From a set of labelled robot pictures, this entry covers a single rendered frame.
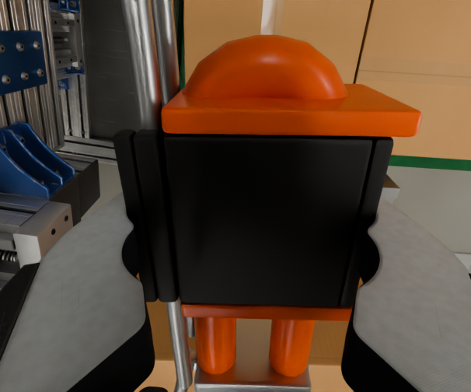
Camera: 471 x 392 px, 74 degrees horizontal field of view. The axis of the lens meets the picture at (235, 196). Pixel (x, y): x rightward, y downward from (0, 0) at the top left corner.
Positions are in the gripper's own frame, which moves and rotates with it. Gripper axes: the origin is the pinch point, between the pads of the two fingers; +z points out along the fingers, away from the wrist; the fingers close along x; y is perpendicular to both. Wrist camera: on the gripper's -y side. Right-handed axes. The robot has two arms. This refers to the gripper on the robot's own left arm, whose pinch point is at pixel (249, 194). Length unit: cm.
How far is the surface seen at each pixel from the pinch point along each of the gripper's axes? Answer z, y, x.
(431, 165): 121, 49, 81
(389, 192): 60, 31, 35
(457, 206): 121, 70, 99
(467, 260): 120, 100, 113
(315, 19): 67, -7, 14
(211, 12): 67, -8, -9
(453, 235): 121, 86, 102
